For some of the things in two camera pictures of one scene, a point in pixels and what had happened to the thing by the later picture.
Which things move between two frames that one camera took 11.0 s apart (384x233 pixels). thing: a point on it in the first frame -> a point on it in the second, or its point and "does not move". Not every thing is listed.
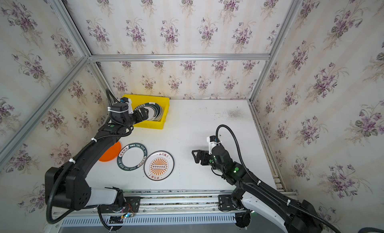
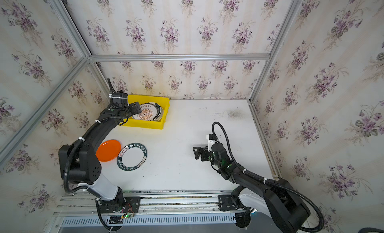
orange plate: x=111 y=153 does not move
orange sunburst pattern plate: x=159 y=165 -> x=149 y=112
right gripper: x=205 y=158 does not move
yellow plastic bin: x=164 y=102 does not move
